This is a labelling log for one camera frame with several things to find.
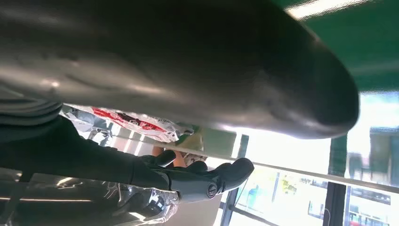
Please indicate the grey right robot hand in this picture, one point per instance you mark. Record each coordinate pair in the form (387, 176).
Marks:
(187, 62)

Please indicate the person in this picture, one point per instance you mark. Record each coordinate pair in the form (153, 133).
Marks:
(180, 161)

